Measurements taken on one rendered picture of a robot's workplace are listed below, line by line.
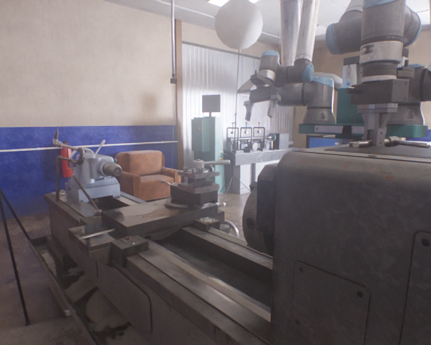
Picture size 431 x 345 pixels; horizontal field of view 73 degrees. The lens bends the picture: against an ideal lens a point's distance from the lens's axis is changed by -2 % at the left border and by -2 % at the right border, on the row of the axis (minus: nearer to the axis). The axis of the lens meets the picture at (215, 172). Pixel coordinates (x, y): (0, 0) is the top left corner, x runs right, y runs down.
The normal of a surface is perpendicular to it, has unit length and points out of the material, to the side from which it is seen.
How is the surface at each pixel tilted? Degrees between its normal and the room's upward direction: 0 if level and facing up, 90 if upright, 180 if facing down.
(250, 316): 0
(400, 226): 90
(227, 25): 114
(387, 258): 90
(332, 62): 90
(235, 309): 0
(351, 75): 90
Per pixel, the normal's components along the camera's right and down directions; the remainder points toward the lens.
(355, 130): -0.81, 0.10
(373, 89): -0.96, 0.05
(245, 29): 0.04, 0.68
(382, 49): -0.37, 0.15
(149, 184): 0.66, 0.12
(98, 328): 0.00, -0.99
